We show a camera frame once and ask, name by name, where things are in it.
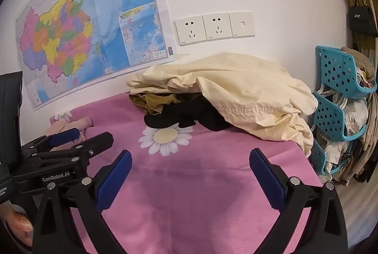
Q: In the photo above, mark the blue perforated plastic basket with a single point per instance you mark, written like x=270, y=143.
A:
x=333, y=68
x=327, y=118
x=318, y=158

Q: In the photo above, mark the peach folded garment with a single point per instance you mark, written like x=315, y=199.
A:
x=73, y=124

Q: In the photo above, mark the white plastic bag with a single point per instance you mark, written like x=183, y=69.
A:
x=354, y=115

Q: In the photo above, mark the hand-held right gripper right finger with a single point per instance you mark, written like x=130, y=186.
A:
x=267, y=180

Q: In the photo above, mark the black garment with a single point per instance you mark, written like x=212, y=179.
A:
x=183, y=118

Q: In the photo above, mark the beige hanging clothes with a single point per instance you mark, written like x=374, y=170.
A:
x=369, y=139

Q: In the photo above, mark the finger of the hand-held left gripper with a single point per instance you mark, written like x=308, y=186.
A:
x=97, y=142
x=63, y=136

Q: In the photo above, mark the cream large garment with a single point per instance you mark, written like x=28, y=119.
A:
x=236, y=85

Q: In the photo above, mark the tan crumpled cloth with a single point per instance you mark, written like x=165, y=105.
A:
x=360, y=62

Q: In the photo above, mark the person's left hand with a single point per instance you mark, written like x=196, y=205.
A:
x=17, y=221

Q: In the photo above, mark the black handbag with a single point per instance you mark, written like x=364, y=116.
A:
x=361, y=21

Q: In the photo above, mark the white wall power outlet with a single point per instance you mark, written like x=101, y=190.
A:
x=217, y=25
x=190, y=31

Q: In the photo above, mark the colourful wall map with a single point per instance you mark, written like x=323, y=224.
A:
x=73, y=21

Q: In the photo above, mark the pink floral blanket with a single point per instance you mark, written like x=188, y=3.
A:
x=192, y=183

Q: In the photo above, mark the olive green garment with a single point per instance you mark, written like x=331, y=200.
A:
x=153, y=100

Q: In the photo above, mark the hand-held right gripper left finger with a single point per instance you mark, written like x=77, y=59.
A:
x=115, y=180

